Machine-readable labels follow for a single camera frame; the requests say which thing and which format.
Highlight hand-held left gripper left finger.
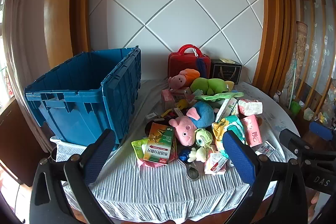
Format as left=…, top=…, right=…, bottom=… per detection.
left=29, top=129, right=116, bottom=224

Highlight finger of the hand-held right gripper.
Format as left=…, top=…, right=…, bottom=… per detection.
left=309, top=122, right=334, bottom=141
left=279, top=129, right=313, bottom=161

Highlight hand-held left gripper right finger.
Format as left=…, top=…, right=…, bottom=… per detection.
left=223, top=130, right=308, bottom=224

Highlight white pink medicine box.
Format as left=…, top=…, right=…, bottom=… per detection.
left=204, top=152, right=228, bottom=175

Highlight white wipe packet blue print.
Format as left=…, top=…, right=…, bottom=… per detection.
left=255, top=140, right=276, bottom=156

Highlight pink floral tissue pack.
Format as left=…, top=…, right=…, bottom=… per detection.
left=240, top=114, right=263, bottom=148

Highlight teal wipes pack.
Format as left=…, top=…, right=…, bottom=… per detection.
left=223, top=115, right=248, bottom=146

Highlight small white bunny plush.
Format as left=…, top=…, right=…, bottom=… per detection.
left=196, top=146, right=211, bottom=163
left=188, top=147, right=199, bottom=162

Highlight blue plastic storage crate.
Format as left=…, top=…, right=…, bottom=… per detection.
left=24, top=46, right=142, bottom=147

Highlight small blue ball charm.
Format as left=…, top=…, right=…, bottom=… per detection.
left=178, top=148, right=192, bottom=163

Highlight orange green medicine box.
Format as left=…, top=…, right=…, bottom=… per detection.
left=143, top=123, right=176, bottom=166

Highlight person's right hand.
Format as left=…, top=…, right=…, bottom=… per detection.
left=310, top=190, right=320, bottom=206

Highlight yellow snack packet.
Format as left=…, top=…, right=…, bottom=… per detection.
left=212, top=119, right=229, bottom=152

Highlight green one-eyed monster plush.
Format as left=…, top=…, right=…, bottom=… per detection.
left=194, top=128, right=214, bottom=148

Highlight metal spoon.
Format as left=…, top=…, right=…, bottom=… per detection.
left=177, top=160, right=201, bottom=182

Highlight white pink tissue pack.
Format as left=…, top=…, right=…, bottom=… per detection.
left=237, top=98, right=263, bottom=117

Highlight long white green box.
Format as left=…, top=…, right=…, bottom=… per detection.
left=215, top=97, right=238, bottom=123

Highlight pink pig plush blue shirt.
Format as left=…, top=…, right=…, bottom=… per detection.
left=168, top=101, right=216, bottom=147

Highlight green flat fabric toy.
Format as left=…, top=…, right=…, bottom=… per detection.
left=194, top=91, right=244, bottom=102

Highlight white ribbed table cloth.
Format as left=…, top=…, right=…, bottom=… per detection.
left=50, top=79, right=301, bottom=222

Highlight patterned hanging cloth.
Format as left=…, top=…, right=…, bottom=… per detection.
left=285, top=21, right=309, bottom=109

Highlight small yellow black item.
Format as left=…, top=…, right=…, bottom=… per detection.
left=160, top=107, right=182, bottom=119

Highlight green plush toy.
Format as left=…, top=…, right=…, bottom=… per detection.
left=190, top=78, right=235, bottom=96

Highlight brown wooden cabinet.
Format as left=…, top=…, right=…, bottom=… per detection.
left=0, top=96, right=53, bottom=188

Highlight small pink box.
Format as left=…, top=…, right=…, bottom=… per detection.
left=161, top=89, right=175, bottom=109

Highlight wooden lattice partition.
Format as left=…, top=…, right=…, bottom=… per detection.
left=295, top=0, right=336, bottom=121

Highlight white and pink box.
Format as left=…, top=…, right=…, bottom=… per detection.
left=172, top=87, right=195, bottom=103

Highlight black gift bag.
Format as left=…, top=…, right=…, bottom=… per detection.
left=209, top=59, right=242, bottom=85

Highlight pink pig plush orange dress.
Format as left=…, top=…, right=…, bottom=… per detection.
left=168, top=69, right=200, bottom=92

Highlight blue feather charm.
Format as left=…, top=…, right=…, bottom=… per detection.
left=196, top=55, right=207, bottom=72

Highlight red carry case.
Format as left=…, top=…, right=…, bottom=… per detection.
left=168, top=44, right=212, bottom=81

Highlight pale curtain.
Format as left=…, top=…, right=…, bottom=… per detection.
left=2, top=0, right=61, bottom=152

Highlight curved wooden wall frame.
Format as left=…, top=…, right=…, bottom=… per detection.
left=255, top=0, right=298, bottom=99
left=43, top=0, right=95, bottom=69

